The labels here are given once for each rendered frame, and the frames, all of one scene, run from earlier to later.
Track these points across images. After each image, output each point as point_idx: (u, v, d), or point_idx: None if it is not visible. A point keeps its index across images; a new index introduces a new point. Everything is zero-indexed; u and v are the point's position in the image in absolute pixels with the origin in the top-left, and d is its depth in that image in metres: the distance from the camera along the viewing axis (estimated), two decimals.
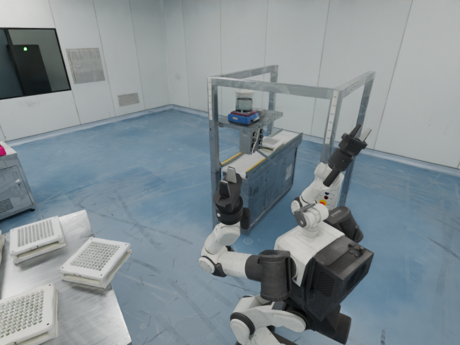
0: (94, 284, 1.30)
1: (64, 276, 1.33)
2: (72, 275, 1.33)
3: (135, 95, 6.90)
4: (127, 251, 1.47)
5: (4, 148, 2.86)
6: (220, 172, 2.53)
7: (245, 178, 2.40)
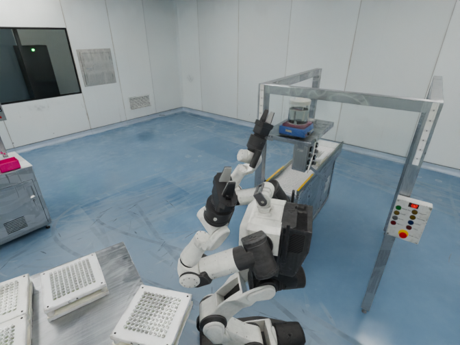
0: None
1: (116, 343, 1.04)
2: (126, 342, 1.04)
3: (146, 98, 6.61)
4: (189, 304, 1.18)
5: (18, 161, 2.57)
6: None
7: (295, 198, 2.11)
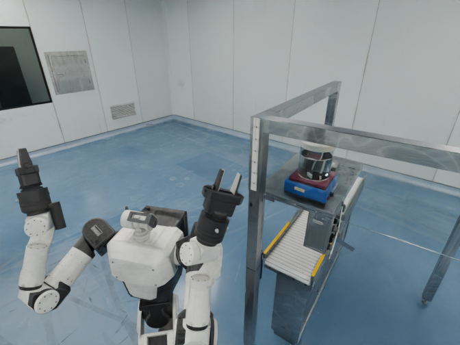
0: None
1: None
2: None
3: (131, 106, 5.88)
4: None
5: None
6: (261, 265, 1.51)
7: (309, 285, 1.38)
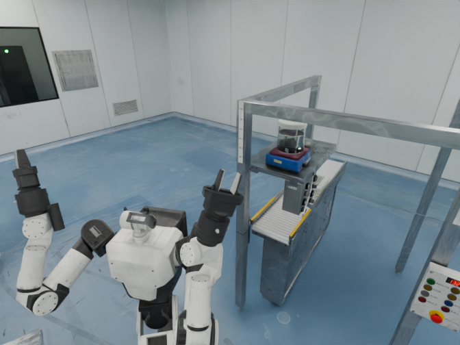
0: None
1: None
2: None
3: (133, 103, 6.14)
4: None
5: None
6: (248, 231, 1.77)
7: (287, 244, 1.65)
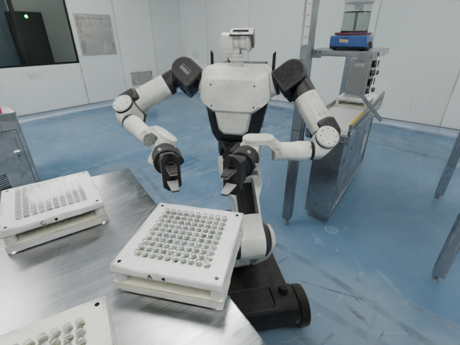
0: (194, 300, 0.55)
1: (121, 280, 0.58)
2: (138, 279, 0.59)
3: (149, 74, 6.15)
4: None
5: None
6: (304, 130, 1.78)
7: (346, 135, 1.66)
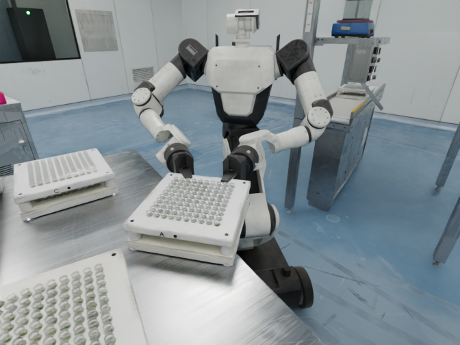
0: (205, 256, 0.57)
1: (134, 239, 0.60)
2: (150, 239, 0.61)
3: (150, 70, 6.17)
4: None
5: (3, 95, 2.14)
6: None
7: (348, 123, 1.68)
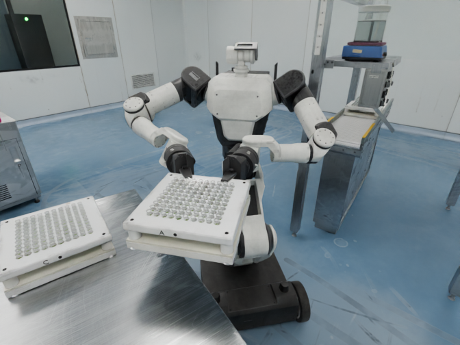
0: (205, 254, 0.57)
1: (133, 239, 0.60)
2: (150, 238, 0.61)
3: (150, 77, 6.09)
4: None
5: None
6: None
7: (359, 148, 1.60)
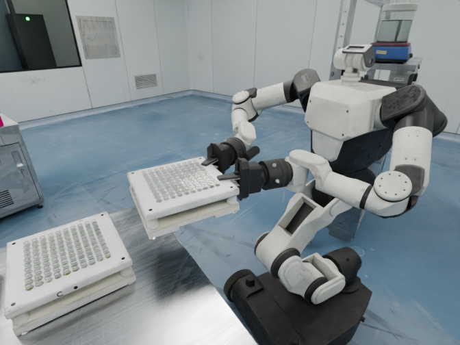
0: (142, 220, 0.67)
1: (131, 187, 0.80)
2: None
3: (153, 77, 6.01)
4: (229, 202, 0.72)
5: (0, 117, 1.98)
6: None
7: None
